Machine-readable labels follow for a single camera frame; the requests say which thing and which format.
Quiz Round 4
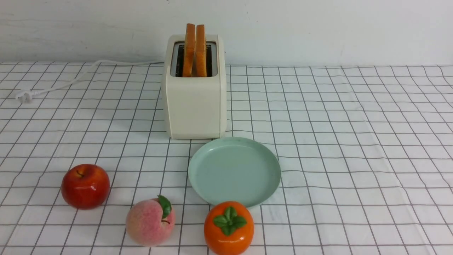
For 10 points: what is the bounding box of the red apple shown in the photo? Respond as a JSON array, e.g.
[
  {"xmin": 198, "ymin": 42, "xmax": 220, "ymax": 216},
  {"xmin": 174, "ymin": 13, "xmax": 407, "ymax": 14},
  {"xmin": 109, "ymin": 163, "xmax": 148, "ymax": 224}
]
[{"xmin": 61, "ymin": 164, "xmax": 110, "ymax": 210}]

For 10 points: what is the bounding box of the white checkered tablecloth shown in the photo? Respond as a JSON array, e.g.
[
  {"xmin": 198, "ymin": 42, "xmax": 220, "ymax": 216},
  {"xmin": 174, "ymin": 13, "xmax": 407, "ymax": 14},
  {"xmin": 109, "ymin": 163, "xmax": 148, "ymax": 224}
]
[{"xmin": 0, "ymin": 62, "xmax": 453, "ymax": 255}]

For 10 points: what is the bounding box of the cream white toaster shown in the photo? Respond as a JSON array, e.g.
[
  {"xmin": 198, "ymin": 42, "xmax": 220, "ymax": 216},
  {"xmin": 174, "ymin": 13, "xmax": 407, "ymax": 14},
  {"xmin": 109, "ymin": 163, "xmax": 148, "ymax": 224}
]
[{"xmin": 161, "ymin": 34, "xmax": 227, "ymax": 140}]

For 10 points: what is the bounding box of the mint green plate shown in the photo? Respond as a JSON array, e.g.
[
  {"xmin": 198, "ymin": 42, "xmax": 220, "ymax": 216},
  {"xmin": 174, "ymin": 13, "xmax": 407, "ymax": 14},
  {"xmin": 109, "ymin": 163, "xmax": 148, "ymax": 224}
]
[{"xmin": 188, "ymin": 137, "xmax": 282, "ymax": 208}]

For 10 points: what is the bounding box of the toast slice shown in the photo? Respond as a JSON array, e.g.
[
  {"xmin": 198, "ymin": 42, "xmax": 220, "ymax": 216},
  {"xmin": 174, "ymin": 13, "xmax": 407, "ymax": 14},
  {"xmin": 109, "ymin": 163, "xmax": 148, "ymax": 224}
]
[
  {"xmin": 182, "ymin": 24, "xmax": 196, "ymax": 77},
  {"xmin": 195, "ymin": 24, "xmax": 207, "ymax": 77}
]

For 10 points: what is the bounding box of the pink peach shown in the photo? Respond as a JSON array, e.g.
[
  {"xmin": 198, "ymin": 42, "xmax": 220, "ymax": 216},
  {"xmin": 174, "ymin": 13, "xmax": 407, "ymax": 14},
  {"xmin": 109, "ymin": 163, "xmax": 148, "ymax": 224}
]
[{"xmin": 126, "ymin": 195, "xmax": 176, "ymax": 247}]

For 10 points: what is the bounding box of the orange persimmon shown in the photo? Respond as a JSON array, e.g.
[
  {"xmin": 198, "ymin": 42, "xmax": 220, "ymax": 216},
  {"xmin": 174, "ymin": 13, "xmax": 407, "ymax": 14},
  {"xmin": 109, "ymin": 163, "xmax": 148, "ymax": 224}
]
[{"xmin": 203, "ymin": 201, "xmax": 254, "ymax": 255}]

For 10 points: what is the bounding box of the white power cord with plug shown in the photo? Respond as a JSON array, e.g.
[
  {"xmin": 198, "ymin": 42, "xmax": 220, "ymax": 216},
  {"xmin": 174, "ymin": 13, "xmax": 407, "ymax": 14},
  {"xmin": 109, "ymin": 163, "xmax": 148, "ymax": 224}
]
[{"xmin": 15, "ymin": 59, "xmax": 165, "ymax": 104}]

